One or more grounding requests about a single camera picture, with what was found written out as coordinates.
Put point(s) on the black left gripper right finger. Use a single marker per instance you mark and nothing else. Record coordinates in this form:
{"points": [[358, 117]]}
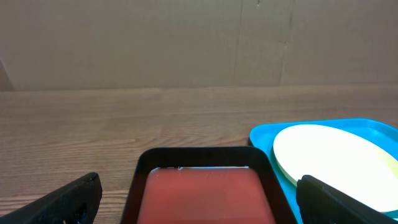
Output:
{"points": [[319, 203]]}

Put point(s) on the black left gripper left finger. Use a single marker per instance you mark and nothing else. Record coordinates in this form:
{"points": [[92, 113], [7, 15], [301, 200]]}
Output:
{"points": [[76, 203]]}

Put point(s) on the white round plate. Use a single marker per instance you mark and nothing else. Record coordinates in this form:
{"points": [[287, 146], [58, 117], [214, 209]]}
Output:
{"points": [[343, 160]]}

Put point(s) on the blue plastic serving tray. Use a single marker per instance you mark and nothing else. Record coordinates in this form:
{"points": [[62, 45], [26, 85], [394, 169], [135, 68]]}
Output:
{"points": [[263, 135]]}

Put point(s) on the black tray with red water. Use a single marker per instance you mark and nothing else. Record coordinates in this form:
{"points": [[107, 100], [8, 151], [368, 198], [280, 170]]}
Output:
{"points": [[234, 184]]}

